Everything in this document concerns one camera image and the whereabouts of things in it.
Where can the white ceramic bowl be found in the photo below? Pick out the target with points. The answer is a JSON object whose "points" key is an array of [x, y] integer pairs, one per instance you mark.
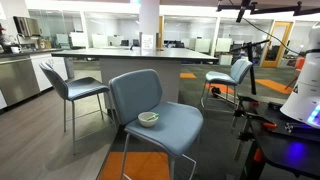
{"points": [[143, 119]]}

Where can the white mug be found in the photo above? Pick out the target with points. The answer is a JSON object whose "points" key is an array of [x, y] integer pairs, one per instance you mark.
{"points": [[15, 49]]}

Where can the orange framed door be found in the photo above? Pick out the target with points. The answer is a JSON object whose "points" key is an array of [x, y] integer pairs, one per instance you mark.
{"points": [[276, 46]]}

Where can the far right blue chair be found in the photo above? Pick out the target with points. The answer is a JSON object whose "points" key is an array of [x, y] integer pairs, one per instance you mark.
{"points": [[237, 73]]}

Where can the green marker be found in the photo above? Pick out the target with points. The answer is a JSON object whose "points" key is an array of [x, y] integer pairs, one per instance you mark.
{"points": [[153, 117]]}

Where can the left blue chair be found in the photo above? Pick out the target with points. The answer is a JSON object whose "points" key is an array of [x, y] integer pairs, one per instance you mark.
{"points": [[74, 90]]}

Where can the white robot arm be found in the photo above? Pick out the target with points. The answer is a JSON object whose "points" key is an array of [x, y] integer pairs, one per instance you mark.
{"points": [[303, 104]]}

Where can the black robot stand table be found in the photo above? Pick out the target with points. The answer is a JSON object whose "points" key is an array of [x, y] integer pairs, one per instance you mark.
{"points": [[276, 139]]}

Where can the white sign holder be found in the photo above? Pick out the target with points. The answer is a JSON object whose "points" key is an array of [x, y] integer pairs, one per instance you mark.
{"points": [[147, 41]]}

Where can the grey counter island table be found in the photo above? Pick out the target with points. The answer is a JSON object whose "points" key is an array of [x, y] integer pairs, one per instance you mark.
{"points": [[167, 62]]}

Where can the blue chair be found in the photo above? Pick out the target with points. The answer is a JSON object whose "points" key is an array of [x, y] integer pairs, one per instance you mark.
{"points": [[74, 90], [176, 129], [237, 73]]}

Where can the front blue chair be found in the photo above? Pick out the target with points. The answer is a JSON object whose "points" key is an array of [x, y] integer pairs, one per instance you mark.
{"points": [[176, 129]]}

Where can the stainless steel dishwasher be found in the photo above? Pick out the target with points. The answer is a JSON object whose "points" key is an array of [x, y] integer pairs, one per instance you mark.
{"points": [[17, 79]]}

